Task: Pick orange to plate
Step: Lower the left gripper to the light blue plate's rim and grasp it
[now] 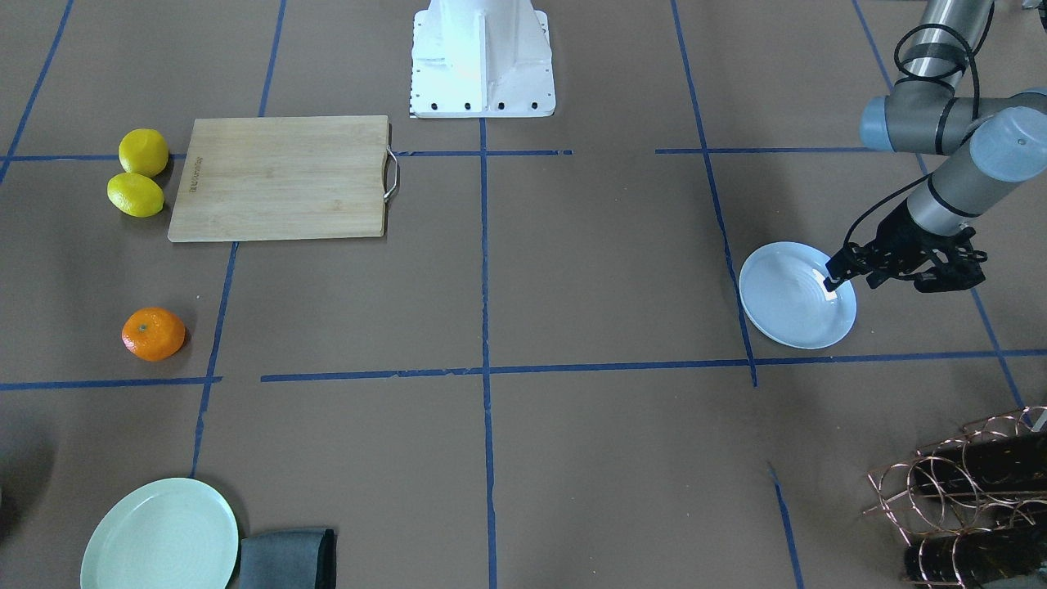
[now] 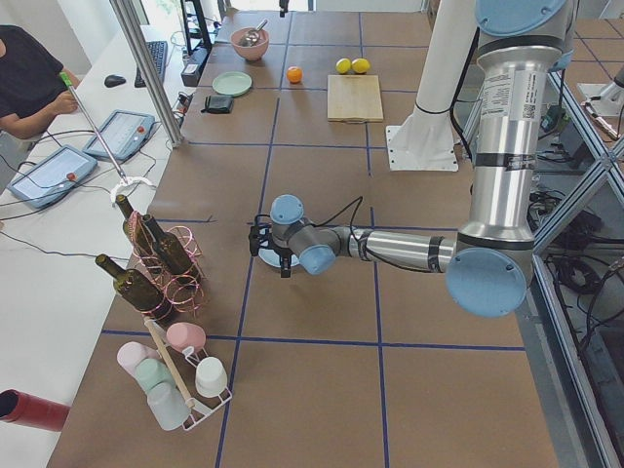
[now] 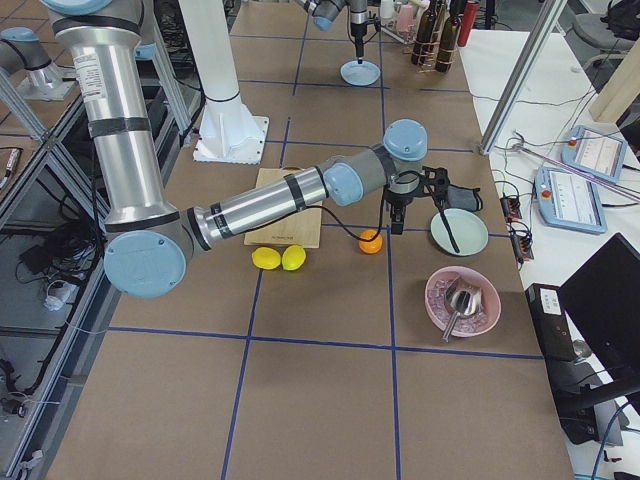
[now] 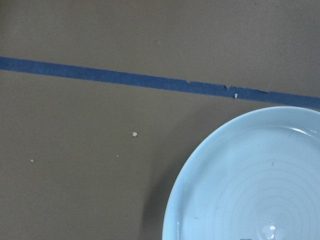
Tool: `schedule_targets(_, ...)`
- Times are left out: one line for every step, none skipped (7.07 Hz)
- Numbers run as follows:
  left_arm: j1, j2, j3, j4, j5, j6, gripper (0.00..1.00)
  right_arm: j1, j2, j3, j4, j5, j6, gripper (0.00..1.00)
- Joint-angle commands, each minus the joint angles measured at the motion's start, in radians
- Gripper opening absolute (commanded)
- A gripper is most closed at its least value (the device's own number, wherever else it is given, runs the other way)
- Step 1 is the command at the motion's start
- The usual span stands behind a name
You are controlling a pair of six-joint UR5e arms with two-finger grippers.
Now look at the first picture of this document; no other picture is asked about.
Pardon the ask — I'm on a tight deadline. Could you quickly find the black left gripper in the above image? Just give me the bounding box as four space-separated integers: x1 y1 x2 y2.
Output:
823 205 987 294

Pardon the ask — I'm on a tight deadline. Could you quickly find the light blue plate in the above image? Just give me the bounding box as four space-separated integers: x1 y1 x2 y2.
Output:
739 241 857 349

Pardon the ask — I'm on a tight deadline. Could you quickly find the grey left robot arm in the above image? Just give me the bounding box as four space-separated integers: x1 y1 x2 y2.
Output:
824 1 1046 292

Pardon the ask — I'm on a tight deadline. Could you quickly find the light green plate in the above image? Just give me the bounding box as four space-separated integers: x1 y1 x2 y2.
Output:
79 478 240 588

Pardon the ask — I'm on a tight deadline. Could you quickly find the upper black bottle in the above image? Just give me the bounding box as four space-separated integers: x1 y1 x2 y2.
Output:
911 431 1046 501

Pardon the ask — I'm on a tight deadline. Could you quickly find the black bottle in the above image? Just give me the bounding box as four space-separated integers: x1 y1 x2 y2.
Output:
911 431 1046 501
904 524 1046 587

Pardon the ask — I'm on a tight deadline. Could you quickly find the lower black bottle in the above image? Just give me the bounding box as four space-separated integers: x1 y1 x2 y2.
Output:
904 524 1046 587

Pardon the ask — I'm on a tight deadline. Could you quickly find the wooden cutting board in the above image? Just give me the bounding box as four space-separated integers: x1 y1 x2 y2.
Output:
168 115 399 243

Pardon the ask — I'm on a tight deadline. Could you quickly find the grey folded cloth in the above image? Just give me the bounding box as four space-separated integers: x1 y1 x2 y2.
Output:
239 527 337 588

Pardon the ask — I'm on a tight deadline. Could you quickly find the orange mandarin fruit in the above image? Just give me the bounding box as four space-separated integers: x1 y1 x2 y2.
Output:
120 307 187 362

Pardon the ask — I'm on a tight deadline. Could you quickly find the upper yellow lemon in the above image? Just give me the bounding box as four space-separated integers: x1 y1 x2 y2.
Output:
117 129 171 178

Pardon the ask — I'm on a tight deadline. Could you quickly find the yellow lemon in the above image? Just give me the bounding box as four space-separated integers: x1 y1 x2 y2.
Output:
107 172 165 218
117 129 171 178

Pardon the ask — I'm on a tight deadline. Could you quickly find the lower yellow lemon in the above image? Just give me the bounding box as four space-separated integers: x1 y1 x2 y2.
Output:
107 172 165 218

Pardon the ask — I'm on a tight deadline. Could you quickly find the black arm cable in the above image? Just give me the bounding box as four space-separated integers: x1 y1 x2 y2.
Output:
843 23 982 263

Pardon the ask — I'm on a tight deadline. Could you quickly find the copper wire rack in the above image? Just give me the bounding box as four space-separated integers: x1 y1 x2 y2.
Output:
867 406 1045 588

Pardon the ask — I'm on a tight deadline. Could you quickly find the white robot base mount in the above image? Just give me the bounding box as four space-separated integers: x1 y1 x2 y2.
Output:
409 1 557 119

